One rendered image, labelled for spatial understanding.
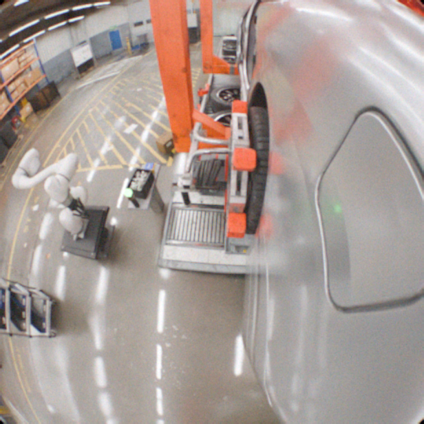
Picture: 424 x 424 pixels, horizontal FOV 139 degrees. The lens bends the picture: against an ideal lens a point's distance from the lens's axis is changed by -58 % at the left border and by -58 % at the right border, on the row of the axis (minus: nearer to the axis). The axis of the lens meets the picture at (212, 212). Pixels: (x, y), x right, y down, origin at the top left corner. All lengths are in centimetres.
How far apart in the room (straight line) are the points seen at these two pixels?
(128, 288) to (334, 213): 169
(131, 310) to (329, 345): 165
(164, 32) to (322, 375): 125
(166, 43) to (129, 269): 175
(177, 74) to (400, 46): 109
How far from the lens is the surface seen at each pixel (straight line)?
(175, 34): 110
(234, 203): 72
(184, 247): 158
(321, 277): 24
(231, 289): 159
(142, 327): 172
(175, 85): 119
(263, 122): 73
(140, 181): 138
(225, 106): 220
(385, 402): 18
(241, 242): 143
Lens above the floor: 158
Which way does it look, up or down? 63 degrees down
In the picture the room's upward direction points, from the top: 2 degrees counter-clockwise
